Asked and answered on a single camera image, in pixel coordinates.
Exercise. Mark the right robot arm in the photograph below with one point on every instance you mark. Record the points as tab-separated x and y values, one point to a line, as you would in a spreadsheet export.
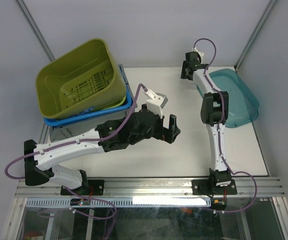
214	114

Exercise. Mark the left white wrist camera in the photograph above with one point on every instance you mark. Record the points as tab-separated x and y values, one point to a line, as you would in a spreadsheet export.
155	102

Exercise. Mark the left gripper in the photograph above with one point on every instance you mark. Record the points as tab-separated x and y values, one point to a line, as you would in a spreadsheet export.
167	135

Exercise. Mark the grey plastic crate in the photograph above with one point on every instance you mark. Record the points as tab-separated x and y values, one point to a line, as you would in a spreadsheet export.
73	129

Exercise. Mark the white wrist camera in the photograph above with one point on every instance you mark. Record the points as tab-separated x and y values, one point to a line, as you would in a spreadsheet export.
155	102
201	54

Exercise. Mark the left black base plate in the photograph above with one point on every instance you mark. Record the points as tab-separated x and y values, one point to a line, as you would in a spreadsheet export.
96	188

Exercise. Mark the olive slotted basket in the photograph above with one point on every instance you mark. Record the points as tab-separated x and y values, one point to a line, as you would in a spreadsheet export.
85	78

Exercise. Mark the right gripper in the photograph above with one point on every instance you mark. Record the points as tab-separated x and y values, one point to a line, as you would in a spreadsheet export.
184	74

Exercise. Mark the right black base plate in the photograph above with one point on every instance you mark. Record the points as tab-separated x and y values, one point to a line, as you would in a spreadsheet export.
206	187

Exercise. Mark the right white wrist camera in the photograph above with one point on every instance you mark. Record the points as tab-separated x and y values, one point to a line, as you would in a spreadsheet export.
201	54

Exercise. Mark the blue plastic tub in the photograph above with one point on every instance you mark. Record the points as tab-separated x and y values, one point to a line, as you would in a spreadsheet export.
126	105

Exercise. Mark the teal translucent container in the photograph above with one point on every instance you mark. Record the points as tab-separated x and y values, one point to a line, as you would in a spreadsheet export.
242	104

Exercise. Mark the white slotted cable duct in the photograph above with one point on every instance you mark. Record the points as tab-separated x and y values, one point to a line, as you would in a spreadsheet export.
128	202

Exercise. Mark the aluminium mounting rail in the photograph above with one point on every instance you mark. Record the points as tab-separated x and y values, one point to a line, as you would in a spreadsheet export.
118	187

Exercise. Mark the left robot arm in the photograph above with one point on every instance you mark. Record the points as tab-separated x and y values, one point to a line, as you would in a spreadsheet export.
42	163

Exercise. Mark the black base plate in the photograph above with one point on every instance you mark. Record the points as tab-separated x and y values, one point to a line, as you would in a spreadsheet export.
96	188
206	187

